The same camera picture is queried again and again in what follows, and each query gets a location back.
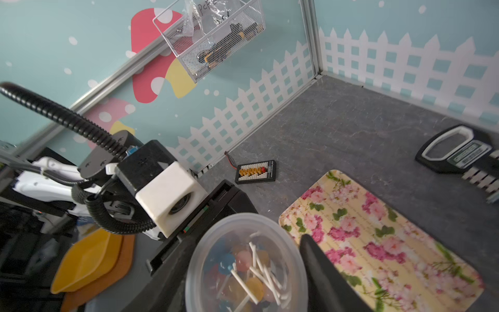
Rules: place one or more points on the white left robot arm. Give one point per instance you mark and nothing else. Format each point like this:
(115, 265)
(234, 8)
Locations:
(92, 187)

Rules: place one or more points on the clear plastic zip bag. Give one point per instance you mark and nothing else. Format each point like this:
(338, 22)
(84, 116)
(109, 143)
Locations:
(201, 17)

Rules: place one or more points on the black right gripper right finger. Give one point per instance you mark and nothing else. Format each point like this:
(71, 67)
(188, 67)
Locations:
(327, 289)

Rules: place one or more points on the floral rectangular tray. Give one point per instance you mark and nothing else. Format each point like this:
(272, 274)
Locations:
(388, 261)

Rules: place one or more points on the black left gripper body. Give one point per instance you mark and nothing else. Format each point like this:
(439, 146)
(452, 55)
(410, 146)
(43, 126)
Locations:
(175, 253)

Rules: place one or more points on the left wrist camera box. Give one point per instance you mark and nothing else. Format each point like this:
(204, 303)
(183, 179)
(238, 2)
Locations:
(166, 191)

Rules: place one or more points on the clear plastic jar lid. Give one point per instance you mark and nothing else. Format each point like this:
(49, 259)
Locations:
(246, 262)

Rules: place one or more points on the yellow plastic scoop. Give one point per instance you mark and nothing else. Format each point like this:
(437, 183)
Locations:
(86, 261)

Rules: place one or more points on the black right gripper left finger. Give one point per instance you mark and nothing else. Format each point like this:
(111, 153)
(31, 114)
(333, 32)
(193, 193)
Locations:
(177, 285)

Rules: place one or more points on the small black connector board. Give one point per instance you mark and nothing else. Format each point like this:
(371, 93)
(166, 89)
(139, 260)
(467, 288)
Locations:
(261, 172)

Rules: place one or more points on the white wire wall basket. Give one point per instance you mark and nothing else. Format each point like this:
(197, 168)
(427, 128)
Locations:
(168, 23)

